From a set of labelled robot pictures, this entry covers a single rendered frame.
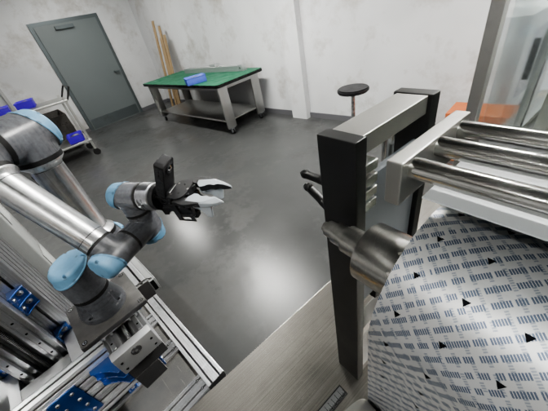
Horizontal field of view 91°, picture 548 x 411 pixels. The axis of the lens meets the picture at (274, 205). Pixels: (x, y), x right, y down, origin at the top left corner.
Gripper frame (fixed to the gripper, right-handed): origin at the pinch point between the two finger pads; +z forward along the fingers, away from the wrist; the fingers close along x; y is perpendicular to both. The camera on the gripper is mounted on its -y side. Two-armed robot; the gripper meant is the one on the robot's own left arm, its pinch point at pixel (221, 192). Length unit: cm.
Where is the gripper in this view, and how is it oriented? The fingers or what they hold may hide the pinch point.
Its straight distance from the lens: 63.4
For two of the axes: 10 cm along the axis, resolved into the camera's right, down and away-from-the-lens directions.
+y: 2.2, 7.0, 6.8
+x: -2.6, 7.2, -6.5
